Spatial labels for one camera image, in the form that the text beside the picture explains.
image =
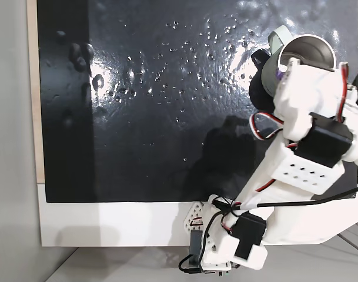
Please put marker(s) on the purple ribbed pen grip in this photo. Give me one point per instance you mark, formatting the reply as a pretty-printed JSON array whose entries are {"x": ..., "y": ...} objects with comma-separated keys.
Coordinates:
[{"x": 279, "y": 75}]

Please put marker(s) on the black glossy table mat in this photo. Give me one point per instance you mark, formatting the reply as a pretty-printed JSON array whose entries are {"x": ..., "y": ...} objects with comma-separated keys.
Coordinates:
[{"x": 167, "y": 117}]

